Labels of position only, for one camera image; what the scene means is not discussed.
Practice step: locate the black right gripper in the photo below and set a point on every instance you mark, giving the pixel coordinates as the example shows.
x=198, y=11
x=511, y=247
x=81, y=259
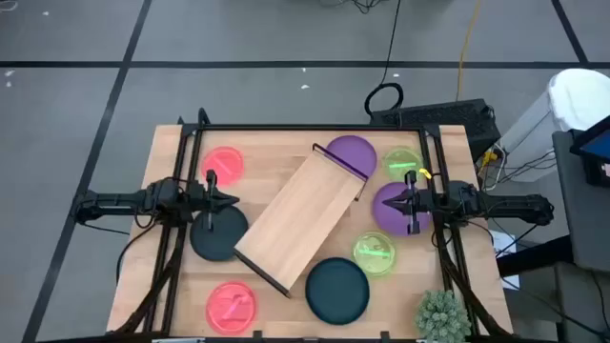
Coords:
x=429, y=202

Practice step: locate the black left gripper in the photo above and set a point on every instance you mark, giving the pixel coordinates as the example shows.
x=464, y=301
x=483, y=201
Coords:
x=197, y=201

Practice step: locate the purple plate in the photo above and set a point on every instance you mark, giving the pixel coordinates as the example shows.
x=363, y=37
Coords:
x=388, y=223
x=357, y=150

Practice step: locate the black bowl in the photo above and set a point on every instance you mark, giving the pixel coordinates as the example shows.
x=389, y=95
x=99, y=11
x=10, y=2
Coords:
x=229, y=238

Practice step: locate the translucent red plate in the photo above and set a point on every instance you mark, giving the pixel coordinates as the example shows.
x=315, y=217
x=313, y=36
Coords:
x=226, y=162
x=231, y=309

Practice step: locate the translucent green plate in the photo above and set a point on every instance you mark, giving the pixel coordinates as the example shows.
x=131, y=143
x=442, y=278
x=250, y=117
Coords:
x=398, y=156
x=374, y=263

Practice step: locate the dark teal plate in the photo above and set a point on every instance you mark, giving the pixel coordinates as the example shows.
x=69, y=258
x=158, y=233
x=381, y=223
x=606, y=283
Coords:
x=337, y=291

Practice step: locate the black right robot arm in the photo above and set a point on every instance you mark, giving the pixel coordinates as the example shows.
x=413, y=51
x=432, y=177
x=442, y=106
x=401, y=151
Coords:
x=514, y=205

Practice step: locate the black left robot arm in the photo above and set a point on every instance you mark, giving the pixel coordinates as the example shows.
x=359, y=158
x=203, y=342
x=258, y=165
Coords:
x=162, y=196

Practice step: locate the wooden shelf with black legs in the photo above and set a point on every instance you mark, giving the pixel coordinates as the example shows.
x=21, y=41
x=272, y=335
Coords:
x=300, y=219

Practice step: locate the yellow tag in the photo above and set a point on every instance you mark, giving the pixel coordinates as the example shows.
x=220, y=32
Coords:
x=425, y=173

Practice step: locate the black computer case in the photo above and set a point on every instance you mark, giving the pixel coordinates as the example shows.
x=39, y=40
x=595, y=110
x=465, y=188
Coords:
x=438, y=116

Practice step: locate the yellow plug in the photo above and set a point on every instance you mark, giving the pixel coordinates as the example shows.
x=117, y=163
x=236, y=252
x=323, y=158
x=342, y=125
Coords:
x=489, y=157

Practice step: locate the white paper sheet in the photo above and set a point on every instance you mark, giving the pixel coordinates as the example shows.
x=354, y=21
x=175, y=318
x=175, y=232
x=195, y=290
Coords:
x=505, y=248

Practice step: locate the green artificial plant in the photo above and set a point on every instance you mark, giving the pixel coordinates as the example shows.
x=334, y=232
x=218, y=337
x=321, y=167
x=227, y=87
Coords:
x=443, y=316

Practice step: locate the grey cart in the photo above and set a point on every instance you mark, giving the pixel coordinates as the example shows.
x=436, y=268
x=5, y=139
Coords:
x=586, y=224

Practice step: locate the black tablet screen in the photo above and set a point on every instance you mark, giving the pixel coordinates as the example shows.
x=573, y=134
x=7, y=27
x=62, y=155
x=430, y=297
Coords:
x=595, y=147

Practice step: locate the grey bin with white bag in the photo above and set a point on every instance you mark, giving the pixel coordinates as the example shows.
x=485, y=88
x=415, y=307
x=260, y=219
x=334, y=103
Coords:
x=579, y=95

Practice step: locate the black metal rig frame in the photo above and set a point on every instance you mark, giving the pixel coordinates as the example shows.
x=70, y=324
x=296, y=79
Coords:
x=310, y=127

